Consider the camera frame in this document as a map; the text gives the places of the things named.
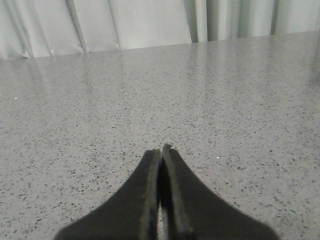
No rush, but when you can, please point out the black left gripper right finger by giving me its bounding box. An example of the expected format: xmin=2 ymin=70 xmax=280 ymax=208
xmin=161 ymin=144 xmax=279 ymax=240

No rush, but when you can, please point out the grey pleated curtain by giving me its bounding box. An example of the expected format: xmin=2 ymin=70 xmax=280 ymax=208
xmin=0 ymin=0 xmax=320 ymax=60

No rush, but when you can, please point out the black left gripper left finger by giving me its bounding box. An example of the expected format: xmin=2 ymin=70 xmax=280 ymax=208
xmin=55 ymin=149 xmax=160 ymax=240

